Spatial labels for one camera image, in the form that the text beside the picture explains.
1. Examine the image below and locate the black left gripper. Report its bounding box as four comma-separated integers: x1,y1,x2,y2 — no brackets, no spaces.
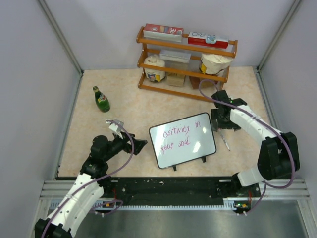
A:
103,131,147,162

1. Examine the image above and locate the white marker pen magenta cap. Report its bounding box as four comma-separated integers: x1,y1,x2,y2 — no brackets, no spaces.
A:
219,130,231,151

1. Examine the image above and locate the white whiteboard black frame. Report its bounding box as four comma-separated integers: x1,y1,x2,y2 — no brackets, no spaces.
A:
149,112,217,169

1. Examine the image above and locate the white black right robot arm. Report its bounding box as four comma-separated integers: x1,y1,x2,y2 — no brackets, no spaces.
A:
211,90,300,196

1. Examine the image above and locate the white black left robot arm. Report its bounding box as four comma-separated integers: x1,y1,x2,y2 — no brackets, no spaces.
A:
34,132,148,238

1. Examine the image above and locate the brown bread package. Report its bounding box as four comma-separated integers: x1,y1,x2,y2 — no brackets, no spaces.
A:
189,75,218,89

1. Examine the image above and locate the white wrapped jar right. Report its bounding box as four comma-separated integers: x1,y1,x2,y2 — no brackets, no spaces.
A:
200,53,233,75

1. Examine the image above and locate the green glass bottle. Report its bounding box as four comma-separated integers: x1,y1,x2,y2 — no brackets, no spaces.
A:
93,86,110,113

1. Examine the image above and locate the tan cardboard box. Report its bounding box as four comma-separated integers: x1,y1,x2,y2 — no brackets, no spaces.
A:
167,72,186,87

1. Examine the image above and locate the clear plastic container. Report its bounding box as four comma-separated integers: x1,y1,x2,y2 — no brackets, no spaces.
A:
159,50,191,71

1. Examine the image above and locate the red white box right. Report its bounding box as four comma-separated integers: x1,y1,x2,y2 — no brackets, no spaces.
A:
188,32,229,49

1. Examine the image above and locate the red white box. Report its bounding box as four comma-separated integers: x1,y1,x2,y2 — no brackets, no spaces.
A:
143,23,184,43
188,32,229,49

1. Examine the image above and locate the orange wooden shelf rack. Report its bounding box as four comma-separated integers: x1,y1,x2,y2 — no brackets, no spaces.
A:
136,26,238,104

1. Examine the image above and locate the red white box left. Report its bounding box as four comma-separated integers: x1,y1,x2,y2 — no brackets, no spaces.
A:
143,23,184,43

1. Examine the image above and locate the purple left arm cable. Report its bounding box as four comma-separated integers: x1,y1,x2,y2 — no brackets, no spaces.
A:
40,119,135,238

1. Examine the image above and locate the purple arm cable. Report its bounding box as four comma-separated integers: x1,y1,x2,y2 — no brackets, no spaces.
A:
198,79,297,216
40,119,135,238

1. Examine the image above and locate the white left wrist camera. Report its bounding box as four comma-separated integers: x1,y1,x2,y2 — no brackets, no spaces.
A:
106,119,124,137

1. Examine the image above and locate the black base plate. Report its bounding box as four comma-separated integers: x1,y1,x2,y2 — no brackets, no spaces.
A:
84,176,251,206

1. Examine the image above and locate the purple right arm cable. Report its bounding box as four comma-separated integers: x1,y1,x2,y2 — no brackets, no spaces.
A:
198,79,297,216

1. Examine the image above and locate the grey slotted cable duct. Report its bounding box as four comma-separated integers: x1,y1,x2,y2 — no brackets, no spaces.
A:
49,200,250,211

